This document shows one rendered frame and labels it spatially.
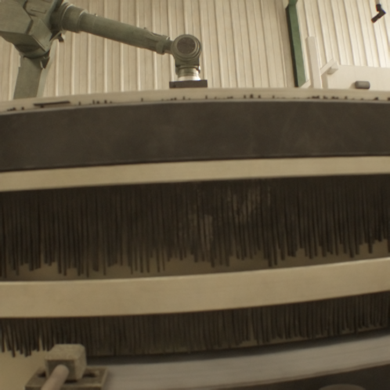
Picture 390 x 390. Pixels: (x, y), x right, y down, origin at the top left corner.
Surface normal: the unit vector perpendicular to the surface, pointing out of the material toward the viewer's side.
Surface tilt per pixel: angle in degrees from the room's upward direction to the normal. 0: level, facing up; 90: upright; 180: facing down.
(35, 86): 90
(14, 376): 90
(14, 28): 90
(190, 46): 90
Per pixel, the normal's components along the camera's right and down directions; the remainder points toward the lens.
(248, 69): 0.08, -0.05
